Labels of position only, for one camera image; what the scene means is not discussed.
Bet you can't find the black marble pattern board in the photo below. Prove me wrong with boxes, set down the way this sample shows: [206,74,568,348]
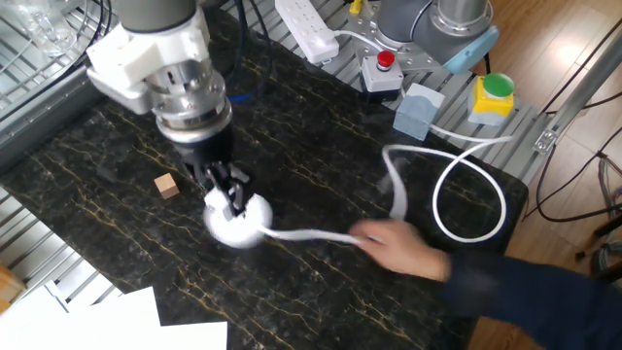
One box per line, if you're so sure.
[0,9,530,350]

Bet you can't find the brown box corner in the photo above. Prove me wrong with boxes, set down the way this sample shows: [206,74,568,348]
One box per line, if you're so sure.
[0,263,26,313]

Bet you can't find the grey metal frame beam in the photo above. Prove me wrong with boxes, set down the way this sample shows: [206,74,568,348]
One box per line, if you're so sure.
[0,62,111,172]

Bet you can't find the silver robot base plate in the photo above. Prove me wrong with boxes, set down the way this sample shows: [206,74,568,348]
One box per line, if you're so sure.
[350,0,451,75]

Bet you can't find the forearm in navy sleeve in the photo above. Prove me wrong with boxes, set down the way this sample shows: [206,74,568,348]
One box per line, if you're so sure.
[440,250,622,350]

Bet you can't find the yellow box green button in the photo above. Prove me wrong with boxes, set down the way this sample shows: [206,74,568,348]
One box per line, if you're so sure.
[466,72,516,127]

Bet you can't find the dark furniture leg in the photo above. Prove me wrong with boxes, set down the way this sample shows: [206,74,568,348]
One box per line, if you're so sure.
[590,262,622,284]

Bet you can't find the clear glass jar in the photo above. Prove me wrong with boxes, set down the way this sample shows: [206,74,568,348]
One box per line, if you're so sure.
[0,0,80,57]

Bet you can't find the white power strip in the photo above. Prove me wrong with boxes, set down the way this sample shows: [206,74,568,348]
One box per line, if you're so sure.
[274,0,340,65]

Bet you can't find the grey blue plastic box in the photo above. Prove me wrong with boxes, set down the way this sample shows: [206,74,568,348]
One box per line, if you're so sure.
[392,82,446,142]

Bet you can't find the person's bare hand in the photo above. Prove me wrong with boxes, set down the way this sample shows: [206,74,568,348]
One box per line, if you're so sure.
[348,218,453,284]

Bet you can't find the round white socket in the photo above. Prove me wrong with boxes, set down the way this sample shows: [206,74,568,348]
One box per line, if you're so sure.
[202,192,275,250]

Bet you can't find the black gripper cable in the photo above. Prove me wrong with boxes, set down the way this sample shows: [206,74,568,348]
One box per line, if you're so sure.
[231,0,276,98]

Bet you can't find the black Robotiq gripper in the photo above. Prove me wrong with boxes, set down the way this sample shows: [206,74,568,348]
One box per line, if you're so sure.
[174,124,255,218]

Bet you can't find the black floor cable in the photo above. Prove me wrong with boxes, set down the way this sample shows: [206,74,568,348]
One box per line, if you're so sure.
[538,18,622,116]
[522,128,622,225]

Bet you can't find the grey box red button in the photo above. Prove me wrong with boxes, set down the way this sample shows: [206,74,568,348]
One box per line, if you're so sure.
[359,50,406,103]

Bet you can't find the black cable bundle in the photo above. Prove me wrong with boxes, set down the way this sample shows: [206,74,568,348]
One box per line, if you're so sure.
[91,0,115,41]

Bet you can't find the grey cable bundle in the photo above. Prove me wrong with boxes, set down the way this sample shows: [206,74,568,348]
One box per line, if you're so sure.
[593,156,622,278]

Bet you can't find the small wooden cube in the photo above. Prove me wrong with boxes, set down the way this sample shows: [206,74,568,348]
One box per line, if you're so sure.
[154,172,182,201]

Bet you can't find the white paper sheet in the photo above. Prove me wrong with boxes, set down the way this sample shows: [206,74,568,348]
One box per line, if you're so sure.
[62,286,162,328]
[0,318,228,350]
[0,280,70,327]

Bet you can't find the white socket cable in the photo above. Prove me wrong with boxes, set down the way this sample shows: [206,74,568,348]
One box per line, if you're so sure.
[259,123,514,245]

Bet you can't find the metal wire rack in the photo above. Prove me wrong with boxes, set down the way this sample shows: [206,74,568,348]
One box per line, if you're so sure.
[0,0,121,111]

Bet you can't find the thin white power strip cable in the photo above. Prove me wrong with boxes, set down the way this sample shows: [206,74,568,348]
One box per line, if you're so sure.
[332,29,386,53]

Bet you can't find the aluminium profile beam with bracket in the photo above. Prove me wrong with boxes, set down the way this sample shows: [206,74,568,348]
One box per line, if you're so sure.
[532,28,622,155]

